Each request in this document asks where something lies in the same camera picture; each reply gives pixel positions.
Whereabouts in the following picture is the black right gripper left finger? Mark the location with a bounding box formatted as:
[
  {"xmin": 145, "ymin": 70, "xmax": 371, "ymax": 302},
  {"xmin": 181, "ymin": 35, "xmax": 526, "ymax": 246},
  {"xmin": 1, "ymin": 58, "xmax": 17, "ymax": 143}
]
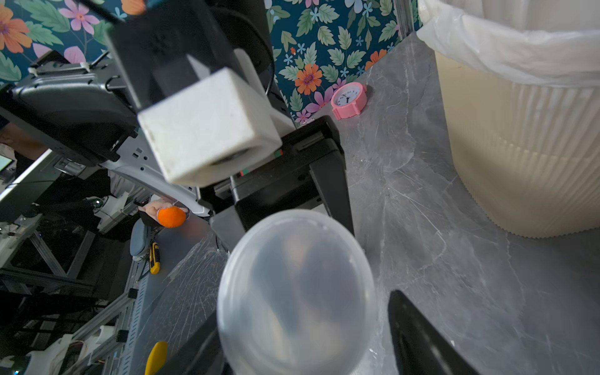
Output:
[{"xmin": 158, "ymin": 311, "xmax": 232, "ymax": 374}]

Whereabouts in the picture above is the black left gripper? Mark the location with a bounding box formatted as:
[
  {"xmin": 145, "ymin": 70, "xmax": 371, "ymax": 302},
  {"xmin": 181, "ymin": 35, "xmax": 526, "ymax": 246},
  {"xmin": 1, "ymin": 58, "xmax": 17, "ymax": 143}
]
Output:
[{"xmin": 198, "ymin": 116, "xmax": 354, "ymax": 251}]

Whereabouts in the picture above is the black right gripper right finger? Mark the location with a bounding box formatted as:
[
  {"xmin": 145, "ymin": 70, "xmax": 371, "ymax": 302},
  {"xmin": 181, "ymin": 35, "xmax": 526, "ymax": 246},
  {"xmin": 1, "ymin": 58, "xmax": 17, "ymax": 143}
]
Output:
[{"xmin": 387, "ymin": 290, "xmax": 477, "ymax": 375}]

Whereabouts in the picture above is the translucent jar lid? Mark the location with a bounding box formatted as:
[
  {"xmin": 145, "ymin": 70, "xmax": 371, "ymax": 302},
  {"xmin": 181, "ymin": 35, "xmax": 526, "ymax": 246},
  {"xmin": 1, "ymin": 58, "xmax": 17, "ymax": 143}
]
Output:
[{"xmin": 217, "ymin": 209, "xmax": 377, "ymax": 374}]

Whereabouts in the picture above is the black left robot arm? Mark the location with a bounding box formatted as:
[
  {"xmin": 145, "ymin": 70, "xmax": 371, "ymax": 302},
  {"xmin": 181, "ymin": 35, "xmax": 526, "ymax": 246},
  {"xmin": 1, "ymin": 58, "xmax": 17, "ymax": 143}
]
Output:
[{"xmin": 1, "ymin": 1, "xmax": 354, "ymax": 248}]

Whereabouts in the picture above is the yellow utility knife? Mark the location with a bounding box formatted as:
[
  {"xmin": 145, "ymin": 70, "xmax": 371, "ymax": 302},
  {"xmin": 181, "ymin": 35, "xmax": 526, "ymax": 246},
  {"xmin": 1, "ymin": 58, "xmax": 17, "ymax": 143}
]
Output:
[{"xmin": 148, "ymin": 242, "xmax": 161, "ymax": 275}]

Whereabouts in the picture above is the orange plush toy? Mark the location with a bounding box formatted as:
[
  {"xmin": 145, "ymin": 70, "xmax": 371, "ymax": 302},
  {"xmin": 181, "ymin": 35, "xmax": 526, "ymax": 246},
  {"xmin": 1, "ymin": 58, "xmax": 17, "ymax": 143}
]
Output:
[{"xmin": 138, "ymin": 199, "xmax": 188, "ymax": 228}]

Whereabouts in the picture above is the cream ribbed trash bin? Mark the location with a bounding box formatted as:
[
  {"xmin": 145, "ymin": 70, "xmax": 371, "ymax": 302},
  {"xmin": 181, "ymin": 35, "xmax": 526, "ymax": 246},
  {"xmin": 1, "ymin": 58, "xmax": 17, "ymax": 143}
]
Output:
[{"xmin": 435, "ymin": 54, "xmax": 599, "ymax": 238}]

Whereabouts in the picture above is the white plastic bin liner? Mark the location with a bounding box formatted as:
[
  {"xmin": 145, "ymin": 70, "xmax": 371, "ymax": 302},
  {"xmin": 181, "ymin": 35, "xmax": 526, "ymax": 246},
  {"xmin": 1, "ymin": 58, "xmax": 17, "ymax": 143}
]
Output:
[{"xmin": 417, "ymin": 1, "xmax": 599, "ymax": 88}]

